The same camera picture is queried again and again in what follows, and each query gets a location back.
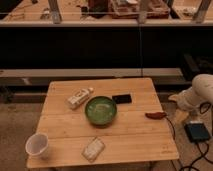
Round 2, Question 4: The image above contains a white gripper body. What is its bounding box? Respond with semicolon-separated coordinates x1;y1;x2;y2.
168;88;196;111

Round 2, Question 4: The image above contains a green ceramic bowl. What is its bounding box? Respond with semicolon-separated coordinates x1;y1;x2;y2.
85;96;117;126

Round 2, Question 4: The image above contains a black power box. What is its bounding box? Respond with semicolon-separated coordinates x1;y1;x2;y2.
184;123;210;143

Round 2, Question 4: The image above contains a wooden folding table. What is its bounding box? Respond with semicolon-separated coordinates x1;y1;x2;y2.
27;78;179;169

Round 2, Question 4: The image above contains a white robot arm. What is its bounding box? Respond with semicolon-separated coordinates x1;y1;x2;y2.
169;74;213;111

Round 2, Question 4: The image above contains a white packaged snack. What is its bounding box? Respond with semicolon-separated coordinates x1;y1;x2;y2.
82;137;105;163

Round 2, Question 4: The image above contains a black phone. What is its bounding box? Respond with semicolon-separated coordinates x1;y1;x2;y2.
112;94;132;104

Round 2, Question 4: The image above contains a black cable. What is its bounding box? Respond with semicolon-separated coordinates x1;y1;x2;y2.
165;103;213;171

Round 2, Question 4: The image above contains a white bottle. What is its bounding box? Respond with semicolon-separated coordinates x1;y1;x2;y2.
67;87;94;110

